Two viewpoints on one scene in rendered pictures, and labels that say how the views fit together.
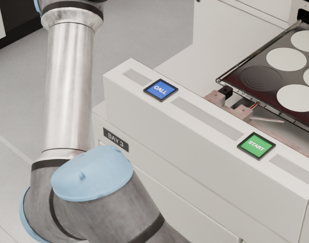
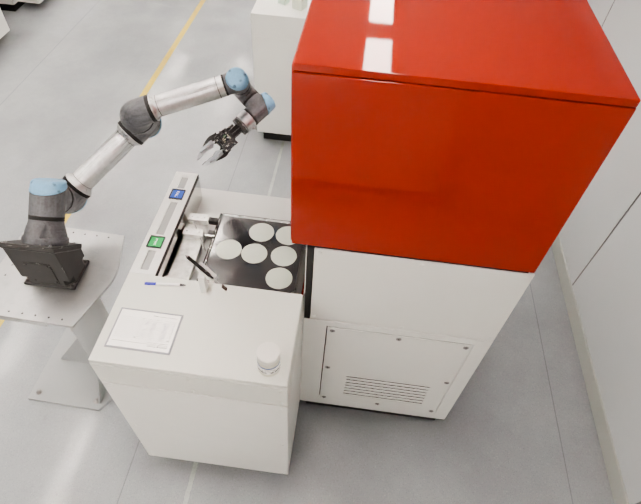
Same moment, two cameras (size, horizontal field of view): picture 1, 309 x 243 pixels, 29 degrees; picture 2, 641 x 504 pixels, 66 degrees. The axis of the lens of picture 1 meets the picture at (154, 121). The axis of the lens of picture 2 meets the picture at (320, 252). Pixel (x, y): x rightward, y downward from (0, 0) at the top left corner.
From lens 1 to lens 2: 1.69 m
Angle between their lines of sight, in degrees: 34
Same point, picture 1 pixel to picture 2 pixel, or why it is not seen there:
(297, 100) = (225, 249)
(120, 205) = (34, 201)
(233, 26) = not seen: hidden behind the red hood
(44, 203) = not seen: hidden behind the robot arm
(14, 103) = not seen: hidden behind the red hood
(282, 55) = (264, 229)
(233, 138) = (159, 232)
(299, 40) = (284, 231)
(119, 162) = (46, 187)
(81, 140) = (82, 178)
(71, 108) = (88, 164)
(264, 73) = (241, 228)
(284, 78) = (241, 237)
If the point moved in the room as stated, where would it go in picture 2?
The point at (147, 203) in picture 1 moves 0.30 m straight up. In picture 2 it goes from (46, 209) to (8, 138)
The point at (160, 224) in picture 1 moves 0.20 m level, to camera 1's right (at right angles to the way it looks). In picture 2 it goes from (45, 220) to (65, 256)
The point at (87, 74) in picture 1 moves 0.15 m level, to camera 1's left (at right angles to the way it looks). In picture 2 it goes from (107, 157) to (92, 136)
